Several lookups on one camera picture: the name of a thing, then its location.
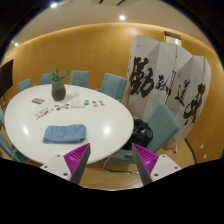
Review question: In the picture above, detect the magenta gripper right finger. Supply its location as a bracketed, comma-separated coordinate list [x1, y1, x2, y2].
[132, 144, 159, 185]

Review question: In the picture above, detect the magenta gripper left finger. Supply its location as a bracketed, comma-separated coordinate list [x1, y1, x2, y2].
[64, 143, 91, 184]

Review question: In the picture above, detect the folded blue towel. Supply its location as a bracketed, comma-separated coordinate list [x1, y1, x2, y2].
[42, 124, 86, 144]

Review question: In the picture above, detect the black bag on chair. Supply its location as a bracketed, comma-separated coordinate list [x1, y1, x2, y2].
[123, 119, 153, 150]

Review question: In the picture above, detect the teal chair with bag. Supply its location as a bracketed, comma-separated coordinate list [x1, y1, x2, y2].
[103, 101, 180, 172]

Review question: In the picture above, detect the white oval table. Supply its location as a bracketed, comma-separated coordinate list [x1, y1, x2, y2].
[5, 85, 133, 163]

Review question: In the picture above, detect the white box on table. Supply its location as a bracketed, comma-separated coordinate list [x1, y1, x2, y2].
[70, 101, 85, 108]

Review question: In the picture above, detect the row of colourful stickers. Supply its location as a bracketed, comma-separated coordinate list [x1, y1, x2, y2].
[35, 103, 70, 120]

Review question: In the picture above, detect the green small object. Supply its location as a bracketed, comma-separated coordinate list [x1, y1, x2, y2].
[84, 100, 89, 106]

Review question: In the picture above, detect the grey card on table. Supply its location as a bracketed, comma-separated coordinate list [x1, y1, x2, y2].
[31, 98, 45, 104]

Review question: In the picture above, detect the grey vase with plant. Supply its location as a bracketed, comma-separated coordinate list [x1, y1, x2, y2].
[51, 69, 70, 101]

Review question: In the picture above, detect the teal chair near left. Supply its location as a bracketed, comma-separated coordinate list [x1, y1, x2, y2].
[0, 107, 27, 163]

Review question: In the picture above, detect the teal chair far middle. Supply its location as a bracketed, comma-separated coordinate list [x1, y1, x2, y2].
[70, 70, 89, 88]

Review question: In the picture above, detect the teal chair far right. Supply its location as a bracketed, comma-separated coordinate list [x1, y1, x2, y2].
[99, 73, 127, 101]

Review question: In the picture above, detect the teal chair far left-middle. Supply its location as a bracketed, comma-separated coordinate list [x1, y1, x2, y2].
[41, 73, 52, 85]

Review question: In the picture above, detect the white calligraphy folding screen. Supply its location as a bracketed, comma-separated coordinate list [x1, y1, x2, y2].
[124, 36, 211, 148]

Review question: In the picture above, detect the teal chair far left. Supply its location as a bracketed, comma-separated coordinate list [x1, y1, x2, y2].
[17, 79, 31, 92]

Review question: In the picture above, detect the dark wall screen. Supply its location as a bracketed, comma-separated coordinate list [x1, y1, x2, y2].
[0, 60, 13, 98]

